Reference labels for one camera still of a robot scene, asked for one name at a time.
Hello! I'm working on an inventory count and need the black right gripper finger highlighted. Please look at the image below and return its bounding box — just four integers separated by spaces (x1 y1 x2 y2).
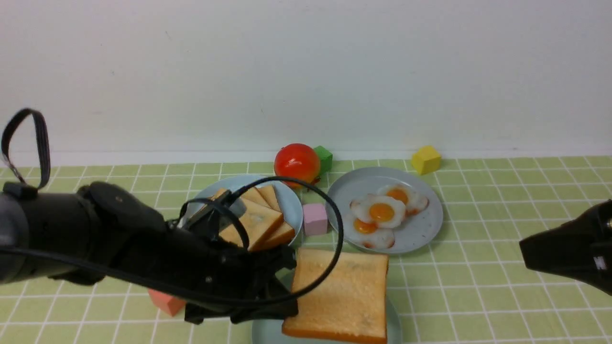
519 200 612 295

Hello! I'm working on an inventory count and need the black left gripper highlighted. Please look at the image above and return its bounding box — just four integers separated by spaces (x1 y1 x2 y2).
114 217 299 324

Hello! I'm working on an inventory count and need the toast slice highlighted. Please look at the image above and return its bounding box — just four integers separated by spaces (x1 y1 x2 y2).
242 184 295 252
220 196 284 252
282 252 389 344

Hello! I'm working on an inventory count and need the fried egg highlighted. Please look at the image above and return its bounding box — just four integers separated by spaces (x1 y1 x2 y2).
377 184 430 217
349 194 406 229
342 214 395 249

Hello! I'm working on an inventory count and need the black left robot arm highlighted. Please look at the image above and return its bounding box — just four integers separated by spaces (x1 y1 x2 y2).
1 182 298 324

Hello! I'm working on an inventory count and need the light blue front plate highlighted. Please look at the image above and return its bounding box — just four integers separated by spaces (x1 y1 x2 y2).
251 296 403 344

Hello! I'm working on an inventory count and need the blue plate with toast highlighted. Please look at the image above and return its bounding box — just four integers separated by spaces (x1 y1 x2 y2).
194 174 304 244

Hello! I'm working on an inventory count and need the pink cube block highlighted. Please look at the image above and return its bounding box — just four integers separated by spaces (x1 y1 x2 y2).
303 203 328 237

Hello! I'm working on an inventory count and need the salmon cube block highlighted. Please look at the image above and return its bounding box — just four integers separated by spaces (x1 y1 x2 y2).
147 289 186 317

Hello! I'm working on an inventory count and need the red tomato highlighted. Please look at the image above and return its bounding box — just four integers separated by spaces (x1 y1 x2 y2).
273 143 321 184

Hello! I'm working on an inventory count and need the green cube block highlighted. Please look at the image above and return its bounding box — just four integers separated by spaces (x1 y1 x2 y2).
313 146 334 175

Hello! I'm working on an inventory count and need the grey plate with eggs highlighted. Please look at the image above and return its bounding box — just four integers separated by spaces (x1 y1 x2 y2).
327 166 444 254

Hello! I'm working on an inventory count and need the yellow cube block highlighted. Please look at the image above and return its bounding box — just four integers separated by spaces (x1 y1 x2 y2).
411 145 442 175

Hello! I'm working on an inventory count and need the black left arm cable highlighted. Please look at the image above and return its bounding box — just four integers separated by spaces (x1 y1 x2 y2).
0 176 345 307

